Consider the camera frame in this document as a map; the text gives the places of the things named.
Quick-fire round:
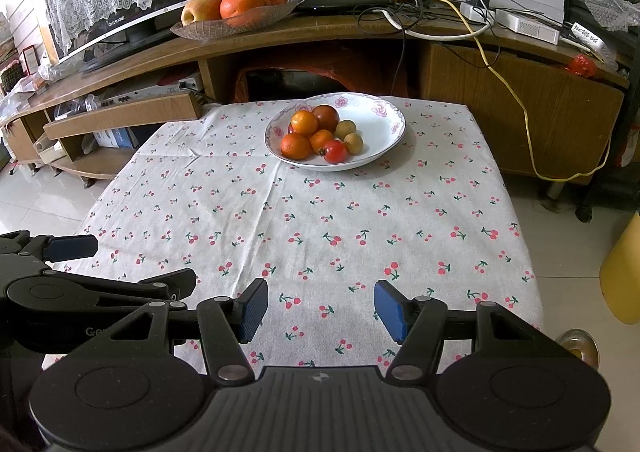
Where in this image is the yellow trash bin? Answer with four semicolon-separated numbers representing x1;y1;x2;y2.
600;212;640;325

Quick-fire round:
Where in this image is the glass fruit dish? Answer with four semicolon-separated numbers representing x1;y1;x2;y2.
170;0;301;40

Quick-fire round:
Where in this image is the bubble wrap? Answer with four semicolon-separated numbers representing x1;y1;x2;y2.
585;0;640;33

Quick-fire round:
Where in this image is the yellow apple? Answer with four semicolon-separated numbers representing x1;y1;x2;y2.
181;0;223;26

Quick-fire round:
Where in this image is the large red tomato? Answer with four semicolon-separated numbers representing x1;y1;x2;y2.
312;104;341;133

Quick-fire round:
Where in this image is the white box device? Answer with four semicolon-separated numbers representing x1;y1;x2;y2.
495;9;561;45

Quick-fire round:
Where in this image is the small orange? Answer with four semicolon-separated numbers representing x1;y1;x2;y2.
309;129;335;154
280;132;313;160
291;110;319;137

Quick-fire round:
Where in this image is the wooden television stand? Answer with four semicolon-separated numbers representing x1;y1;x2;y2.
0;7;631;188

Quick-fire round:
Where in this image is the yellow cable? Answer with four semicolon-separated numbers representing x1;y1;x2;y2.
310;0;613;181

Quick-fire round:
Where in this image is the white set-top box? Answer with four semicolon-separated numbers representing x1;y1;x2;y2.
100;82;203;108

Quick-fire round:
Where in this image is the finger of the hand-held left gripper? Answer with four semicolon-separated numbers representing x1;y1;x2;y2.
75;268;197;309
0;230;100;264

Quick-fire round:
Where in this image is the black shelf rack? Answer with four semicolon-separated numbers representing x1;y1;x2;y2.
565;0;640;223

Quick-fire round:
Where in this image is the large orange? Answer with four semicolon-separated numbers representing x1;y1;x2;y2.
220;0;271;19

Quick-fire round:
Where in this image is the white floral plate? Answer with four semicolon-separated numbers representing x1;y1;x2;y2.
264;92;407;172

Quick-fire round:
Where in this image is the black cable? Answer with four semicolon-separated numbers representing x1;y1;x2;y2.
392;22;408;98

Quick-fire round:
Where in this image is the round metal lid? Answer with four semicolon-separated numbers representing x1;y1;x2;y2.
557;328;599;370

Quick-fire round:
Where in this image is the blue and white box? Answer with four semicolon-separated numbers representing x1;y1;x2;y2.
95;127;138;149

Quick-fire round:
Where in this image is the white power adapter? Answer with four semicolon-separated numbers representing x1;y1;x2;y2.
460;2;496;25

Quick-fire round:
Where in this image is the white perforated device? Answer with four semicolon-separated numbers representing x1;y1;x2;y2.
570;22;621;70

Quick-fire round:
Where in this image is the cherry print tablecloth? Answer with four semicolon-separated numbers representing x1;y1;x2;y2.
42;97;546;378

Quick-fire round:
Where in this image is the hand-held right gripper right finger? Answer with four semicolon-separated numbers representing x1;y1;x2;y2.
374;280;577;387

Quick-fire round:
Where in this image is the white cable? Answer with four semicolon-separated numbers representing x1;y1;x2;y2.
385;12;493;40

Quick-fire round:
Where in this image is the red crumpled plastic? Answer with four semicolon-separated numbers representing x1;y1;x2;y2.
565;54;598;79

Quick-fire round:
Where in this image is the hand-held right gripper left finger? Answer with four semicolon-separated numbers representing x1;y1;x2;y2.
64;278;270;387

